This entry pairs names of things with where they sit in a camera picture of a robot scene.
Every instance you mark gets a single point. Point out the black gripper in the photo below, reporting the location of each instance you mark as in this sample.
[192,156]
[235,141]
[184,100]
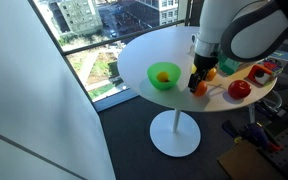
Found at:
[204,63]

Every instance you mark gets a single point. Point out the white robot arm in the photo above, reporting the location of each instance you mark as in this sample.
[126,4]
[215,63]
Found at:
[250,26]

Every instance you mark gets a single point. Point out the green bowl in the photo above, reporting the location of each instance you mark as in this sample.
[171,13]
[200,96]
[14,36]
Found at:
[164,83]

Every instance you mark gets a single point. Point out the yellow orange round fruit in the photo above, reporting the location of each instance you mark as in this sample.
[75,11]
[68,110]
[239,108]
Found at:
[211,74]

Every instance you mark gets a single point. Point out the white green cube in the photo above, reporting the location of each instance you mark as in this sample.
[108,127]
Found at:
[229,65]

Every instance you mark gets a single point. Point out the small yellow fruit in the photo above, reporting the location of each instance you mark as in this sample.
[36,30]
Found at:
[163,76]

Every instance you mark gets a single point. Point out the red tomato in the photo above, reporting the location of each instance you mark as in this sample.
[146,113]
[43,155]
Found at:
[239,89]

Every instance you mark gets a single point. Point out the colourful picture cube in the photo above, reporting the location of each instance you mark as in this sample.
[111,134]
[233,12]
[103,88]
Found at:
[259,75]

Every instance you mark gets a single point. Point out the blue cube with number four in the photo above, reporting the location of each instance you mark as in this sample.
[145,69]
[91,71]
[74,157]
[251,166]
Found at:
[281,55]

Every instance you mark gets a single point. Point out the brown board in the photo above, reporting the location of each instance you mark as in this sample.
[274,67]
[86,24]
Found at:
[244,163]

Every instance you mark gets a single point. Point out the white table pedestal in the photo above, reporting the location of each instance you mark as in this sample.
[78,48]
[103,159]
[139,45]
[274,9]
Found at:
[175,133]

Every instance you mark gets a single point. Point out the chrome tube frame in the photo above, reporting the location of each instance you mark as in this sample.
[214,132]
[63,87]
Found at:
[279,100]

